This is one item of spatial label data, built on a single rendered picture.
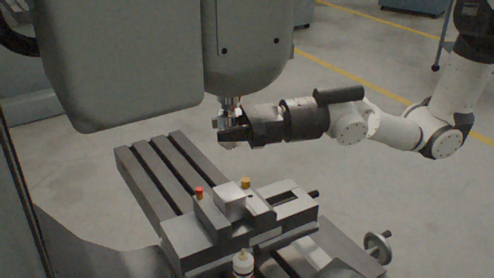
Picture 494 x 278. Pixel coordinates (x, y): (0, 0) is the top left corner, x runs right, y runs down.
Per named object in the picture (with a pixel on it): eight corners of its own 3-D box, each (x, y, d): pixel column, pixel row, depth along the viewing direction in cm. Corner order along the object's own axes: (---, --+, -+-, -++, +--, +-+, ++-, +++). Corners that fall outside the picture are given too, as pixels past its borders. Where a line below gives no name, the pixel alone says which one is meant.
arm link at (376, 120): (309, 105, 91) (355, 120, 97) (325, 132, 85) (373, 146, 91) (326, 81, 88) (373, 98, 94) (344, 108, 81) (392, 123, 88)
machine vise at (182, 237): (285, 195, 112) (288, 161, 107) (320, 229, 101) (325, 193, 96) (159, 241, 98) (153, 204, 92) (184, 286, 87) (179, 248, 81)
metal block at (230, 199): (233, 201, 97) (233, 181, 94) (246, 217, 93) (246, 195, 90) (213, 208, 95) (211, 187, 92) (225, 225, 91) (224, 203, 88)
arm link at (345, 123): (293, 121, 91) (342, 115, 94) (310, 156, 84) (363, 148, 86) (300, 77, 84) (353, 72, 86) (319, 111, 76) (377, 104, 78)
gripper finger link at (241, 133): (216, 128, 79) (248, 124, 80) (217, 143, 80) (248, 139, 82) (218, 132, 77) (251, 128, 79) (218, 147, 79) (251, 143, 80)
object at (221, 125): (212, 142, 84) (211, 116, 81) (230, 133, 87) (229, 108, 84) (229, 150, 81) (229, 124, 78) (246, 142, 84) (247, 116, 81)
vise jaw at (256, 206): (249, 190, 103) (249, 177, 101) (277, 221, 94) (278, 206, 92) (227, 198, 100) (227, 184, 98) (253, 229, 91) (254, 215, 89)
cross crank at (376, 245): (370, 245, 146) (376, 218, 140) (397, 267, 137) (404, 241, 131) (336, 263, 139) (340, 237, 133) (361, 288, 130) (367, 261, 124)
